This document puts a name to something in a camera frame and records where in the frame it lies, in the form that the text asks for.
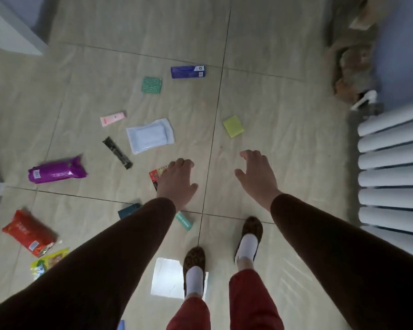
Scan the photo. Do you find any black stick sachet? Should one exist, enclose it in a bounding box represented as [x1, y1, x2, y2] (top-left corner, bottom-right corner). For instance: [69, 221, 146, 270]
[102, 136, 133, 170]

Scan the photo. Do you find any person's right white sock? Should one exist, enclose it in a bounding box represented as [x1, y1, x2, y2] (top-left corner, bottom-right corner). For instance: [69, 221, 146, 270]
[235, 234, 259, 263]

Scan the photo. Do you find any pink sachet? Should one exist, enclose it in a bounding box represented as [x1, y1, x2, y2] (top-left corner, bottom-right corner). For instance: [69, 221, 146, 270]
[100, 112, 126, 127]

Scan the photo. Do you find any dark teal packet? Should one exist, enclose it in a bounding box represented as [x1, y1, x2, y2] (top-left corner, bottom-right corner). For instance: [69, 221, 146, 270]
[118, 203, 142, 220]

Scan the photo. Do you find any person's right red trouser leg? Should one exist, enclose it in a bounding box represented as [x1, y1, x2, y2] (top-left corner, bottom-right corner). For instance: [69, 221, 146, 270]
[229, 269, 285, 330]

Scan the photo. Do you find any person's red trouser leg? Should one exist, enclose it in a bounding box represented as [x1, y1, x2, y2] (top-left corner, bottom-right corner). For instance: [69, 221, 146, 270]
[229, 269, 285, 330]
[166, 297, 211, 330]

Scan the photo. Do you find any person's white sock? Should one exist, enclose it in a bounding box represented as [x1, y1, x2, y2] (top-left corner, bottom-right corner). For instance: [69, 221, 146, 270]
[185, 266, 204, 297]
[235, 234, 259, 263]

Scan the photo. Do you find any white cabinet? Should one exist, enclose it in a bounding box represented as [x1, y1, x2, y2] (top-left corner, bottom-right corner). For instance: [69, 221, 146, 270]
[0, 0, 48, 56]

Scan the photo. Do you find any person's left hand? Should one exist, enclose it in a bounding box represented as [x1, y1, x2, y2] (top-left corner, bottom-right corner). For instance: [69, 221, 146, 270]
[156, 158, 199, 212]

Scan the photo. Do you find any yellow green square pad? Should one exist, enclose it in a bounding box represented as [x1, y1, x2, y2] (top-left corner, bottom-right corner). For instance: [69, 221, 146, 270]
[223, 115, 245, 138]

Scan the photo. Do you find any person's left leopard shoe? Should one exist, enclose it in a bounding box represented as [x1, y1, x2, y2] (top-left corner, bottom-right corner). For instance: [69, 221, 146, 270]
[183, 247, 207, 300]

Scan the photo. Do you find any person's leopard shoe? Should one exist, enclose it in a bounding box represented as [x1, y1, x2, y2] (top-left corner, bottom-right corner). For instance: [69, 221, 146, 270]
[183, 247, 207, 300]
[234, 216, 264, 266]

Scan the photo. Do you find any green square packet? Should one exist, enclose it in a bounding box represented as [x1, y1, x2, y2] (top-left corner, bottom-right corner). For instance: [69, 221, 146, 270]
[141, 76, 162, 94]

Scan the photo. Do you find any person's right leopard shoe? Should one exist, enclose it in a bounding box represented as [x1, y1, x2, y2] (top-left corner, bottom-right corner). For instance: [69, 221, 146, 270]
[234, 216, 264, 266]

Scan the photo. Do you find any red snack packet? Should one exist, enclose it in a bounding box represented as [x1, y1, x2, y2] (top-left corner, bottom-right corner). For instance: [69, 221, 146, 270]
[2, 210, 58, 258]

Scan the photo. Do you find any person's right hand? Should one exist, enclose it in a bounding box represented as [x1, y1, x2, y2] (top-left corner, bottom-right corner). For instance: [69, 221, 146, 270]
[234, 150, 283, 211]

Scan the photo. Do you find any person's left red trouser leg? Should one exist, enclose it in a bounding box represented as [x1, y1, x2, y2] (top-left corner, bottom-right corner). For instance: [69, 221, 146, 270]
[166, 297, 211, 330]

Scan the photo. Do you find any white plastic hook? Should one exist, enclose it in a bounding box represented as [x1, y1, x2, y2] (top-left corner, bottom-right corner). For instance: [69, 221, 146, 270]
[350, 90, 378, 112]

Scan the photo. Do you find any red orange small packet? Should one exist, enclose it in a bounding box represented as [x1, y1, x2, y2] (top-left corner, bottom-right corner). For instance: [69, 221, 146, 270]
[149, 165, 169, 192]

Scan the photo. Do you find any white radiator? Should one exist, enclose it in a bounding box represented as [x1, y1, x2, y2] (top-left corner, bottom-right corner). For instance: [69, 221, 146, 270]
[357, 99, 413, 261]

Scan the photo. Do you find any person's right forearm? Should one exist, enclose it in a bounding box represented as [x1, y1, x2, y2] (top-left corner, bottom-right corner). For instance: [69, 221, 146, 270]
[270, 194, 413, 330]

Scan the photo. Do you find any dark blue carton box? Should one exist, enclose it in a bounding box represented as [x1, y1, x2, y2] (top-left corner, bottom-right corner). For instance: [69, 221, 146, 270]
[171, 65, 206, 79]

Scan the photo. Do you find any person's left forearm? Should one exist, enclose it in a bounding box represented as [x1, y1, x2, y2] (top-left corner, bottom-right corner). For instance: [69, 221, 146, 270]
[0, 197, 177, 330]

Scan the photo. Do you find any white wet wipes pack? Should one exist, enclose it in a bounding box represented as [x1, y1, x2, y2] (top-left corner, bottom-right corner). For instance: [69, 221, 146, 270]
[126, 118, 175, 155]

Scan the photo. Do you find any person's left white sock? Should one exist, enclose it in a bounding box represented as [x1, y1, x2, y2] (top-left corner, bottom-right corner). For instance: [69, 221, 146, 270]
[185, 266, 204, 297]

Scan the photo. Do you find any purple snack packet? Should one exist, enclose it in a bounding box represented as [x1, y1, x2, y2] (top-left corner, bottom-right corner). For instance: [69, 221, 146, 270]
[28, 155, 87, 184]

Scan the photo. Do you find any yellow green snack packet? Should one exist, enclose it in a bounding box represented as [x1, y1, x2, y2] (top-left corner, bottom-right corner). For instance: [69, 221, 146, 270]
[30, 248, 70, 281]

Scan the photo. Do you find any light teal stick packet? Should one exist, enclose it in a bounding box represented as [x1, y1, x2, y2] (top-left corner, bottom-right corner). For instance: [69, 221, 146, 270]
[175, 212, 193, 231]

